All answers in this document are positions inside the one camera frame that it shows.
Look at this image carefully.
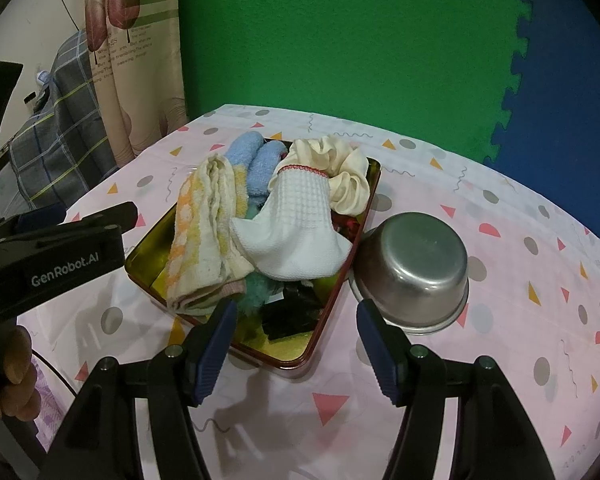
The blue foam puzzle mat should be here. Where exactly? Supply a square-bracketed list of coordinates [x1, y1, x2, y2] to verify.
[482, 0, 600, 256]

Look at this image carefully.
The cream scrunchie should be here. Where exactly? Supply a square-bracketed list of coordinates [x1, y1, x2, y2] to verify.
[285, 136, 371, 213]

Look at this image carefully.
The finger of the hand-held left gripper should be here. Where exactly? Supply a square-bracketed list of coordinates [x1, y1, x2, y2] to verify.
[0, 204, 67, 235]
[0, 201, 139, 246]

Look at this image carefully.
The green foam puzzle mat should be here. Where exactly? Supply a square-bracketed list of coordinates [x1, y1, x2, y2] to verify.
[177, 0, 536, 166]

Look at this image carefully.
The beige printed curtain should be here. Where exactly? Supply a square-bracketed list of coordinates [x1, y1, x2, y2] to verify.
[82, 0, 188, 171]

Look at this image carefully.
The white waffle sock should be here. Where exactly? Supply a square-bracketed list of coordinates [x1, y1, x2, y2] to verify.
[230, 162, 353, 281]

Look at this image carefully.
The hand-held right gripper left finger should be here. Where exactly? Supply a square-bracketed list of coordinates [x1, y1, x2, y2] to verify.
[65, 299, 238, 480]

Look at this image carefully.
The small black object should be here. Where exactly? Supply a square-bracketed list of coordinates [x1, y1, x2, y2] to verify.
[261, 282, 332, 342]

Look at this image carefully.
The orange patterned cream towel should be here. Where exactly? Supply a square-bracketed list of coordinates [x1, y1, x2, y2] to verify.
[167, 155, 251, 316]

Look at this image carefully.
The steel bowl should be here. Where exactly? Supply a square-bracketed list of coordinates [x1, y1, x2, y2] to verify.
[350, 212, 470, 336]

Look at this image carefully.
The teal fluffy sock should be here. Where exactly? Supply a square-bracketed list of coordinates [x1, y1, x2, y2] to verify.
[237, 271, 287, 318]

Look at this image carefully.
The light blue fluffy sock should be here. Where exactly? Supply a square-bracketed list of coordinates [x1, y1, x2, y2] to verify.
[224, 131, 291, 218]

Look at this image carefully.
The purple floral cloth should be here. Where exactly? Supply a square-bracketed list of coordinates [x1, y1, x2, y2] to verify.
[27, 360, 68, 453]

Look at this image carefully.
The grey plaid cloth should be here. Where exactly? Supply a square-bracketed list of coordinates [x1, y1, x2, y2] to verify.
[0, 30, 118, 223]

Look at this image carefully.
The black cable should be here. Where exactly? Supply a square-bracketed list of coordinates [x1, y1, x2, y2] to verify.
[30, 350, 81, 397]

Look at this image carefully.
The pink patterned tablecloth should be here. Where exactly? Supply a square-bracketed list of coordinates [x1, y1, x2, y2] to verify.
[17, 104, 600, 480]

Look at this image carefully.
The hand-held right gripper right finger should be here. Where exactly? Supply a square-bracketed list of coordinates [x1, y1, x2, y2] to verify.
[356, 299, 556, 480]

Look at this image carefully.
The red and gold tin box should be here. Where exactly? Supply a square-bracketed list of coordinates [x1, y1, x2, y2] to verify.
[125, 137, 382, 372]

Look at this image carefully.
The person's left hand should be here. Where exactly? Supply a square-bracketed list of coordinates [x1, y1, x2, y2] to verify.
[0, 326, 42, 423]

